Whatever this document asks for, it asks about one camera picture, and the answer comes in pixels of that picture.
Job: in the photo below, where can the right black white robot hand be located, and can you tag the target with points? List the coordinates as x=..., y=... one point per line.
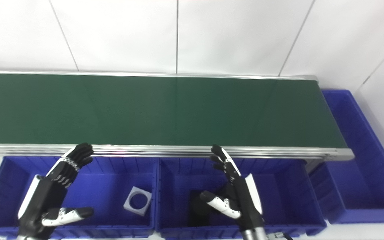
x=245, y=203

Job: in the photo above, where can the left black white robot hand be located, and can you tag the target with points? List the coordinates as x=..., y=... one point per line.
x=42, y=200

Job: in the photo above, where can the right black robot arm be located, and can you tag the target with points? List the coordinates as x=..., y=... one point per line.
x=253, y=234

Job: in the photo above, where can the blue plastic bin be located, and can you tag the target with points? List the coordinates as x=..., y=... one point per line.
x=355, y=186
x=278, y=193
x=105, y=190

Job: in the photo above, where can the black part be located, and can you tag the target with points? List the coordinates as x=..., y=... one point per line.
x=197, y=206

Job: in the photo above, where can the aluminium conveyor support leg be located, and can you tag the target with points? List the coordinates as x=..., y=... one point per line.
x=313, y=163

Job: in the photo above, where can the white square part round hole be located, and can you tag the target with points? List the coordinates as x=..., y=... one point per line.
x=144, y=211

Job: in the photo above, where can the green conveyor belt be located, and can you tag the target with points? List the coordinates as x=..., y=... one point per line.
x=178, y=110

